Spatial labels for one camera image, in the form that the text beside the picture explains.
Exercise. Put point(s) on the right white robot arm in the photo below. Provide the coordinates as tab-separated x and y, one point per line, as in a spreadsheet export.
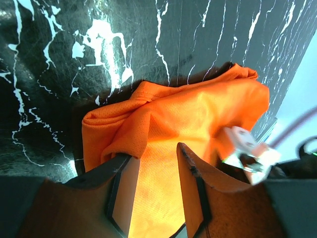
303	168

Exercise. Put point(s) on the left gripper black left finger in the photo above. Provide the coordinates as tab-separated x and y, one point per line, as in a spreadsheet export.
96	204

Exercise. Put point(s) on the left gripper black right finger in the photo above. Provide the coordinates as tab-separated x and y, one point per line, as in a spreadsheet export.
217	205

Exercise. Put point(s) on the orange t shirt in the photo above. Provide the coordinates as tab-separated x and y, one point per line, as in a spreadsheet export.
150	124

